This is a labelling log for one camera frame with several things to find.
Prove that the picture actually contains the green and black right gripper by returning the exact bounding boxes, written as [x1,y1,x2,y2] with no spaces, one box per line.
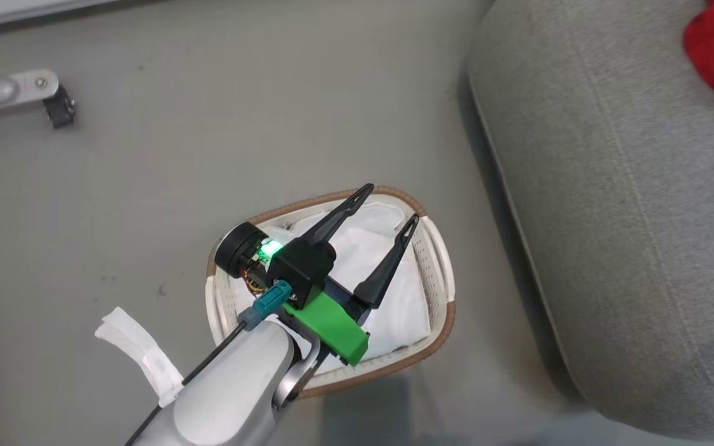
[283,183,420,367]

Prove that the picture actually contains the grey fabric sofa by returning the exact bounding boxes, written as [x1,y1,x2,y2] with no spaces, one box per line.
[465,0,714,442]

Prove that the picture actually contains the white basket liner cloth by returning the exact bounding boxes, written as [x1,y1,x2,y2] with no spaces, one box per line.
[258,201,432,374]

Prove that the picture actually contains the wicker-rimmed white laundry basket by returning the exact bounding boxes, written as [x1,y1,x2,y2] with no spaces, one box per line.
[205,185,457,400]

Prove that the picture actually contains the teal cable connector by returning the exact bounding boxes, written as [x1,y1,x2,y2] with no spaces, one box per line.
[238,280,293,332]

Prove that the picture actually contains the thin black cable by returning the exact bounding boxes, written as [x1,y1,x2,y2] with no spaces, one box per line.
[125,322,249,446]

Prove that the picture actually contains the white fabric strap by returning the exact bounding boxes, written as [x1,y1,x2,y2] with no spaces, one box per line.
[95,307,184,406]

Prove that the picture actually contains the grey aluminium floor rail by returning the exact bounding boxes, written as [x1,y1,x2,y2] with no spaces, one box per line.
[0,0,116,33]

